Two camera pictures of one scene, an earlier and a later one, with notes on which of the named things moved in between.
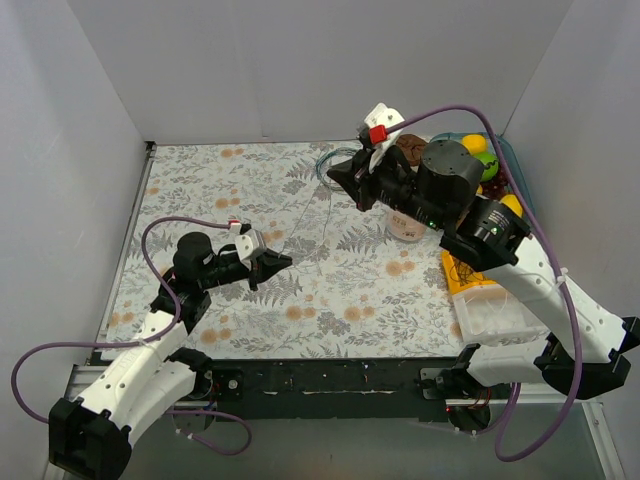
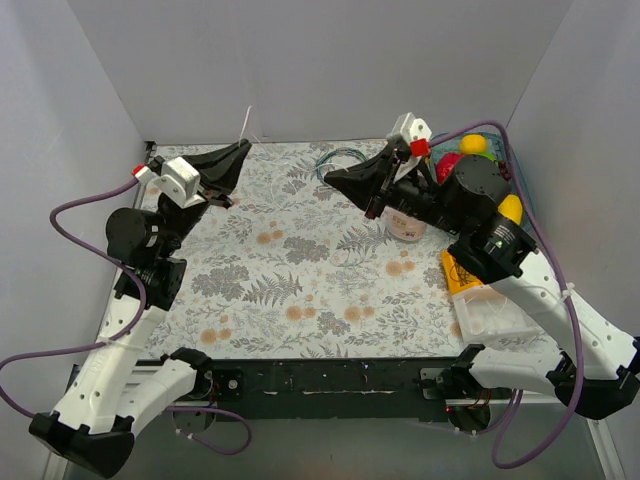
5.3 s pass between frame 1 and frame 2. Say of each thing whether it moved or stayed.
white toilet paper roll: stayed
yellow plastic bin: stayed
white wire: moved
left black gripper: moved
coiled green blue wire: stayed
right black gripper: stayed
